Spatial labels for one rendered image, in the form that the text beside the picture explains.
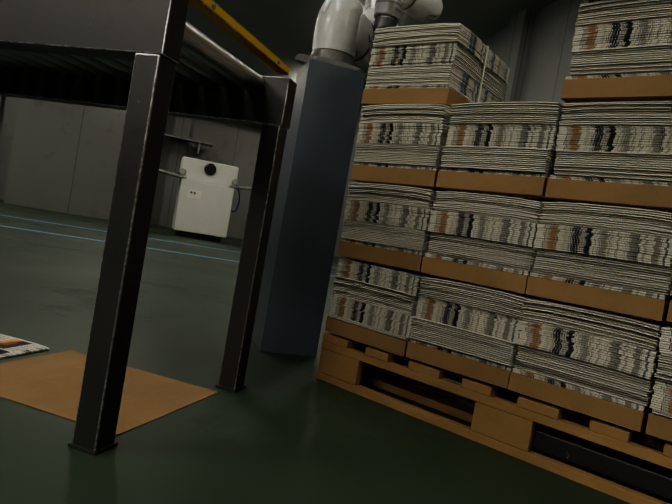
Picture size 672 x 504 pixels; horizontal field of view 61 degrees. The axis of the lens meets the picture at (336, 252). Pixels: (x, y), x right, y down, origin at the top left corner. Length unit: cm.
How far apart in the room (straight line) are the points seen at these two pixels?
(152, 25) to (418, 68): 86
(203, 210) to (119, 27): 782
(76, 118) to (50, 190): 128
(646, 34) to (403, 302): 84
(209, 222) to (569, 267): 779
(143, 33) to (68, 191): 957
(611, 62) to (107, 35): 104
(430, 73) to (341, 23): 51
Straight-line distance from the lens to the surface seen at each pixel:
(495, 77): 190
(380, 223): 161
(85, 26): 115
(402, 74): 173
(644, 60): 144
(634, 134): 140
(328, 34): 208
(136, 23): 108
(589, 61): 147
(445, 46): 168
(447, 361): 149
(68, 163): 1061
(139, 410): 131
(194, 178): 897
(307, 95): 198
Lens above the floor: 44
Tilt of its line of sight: 2 degrees down
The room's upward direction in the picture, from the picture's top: 10 degrees clockwise
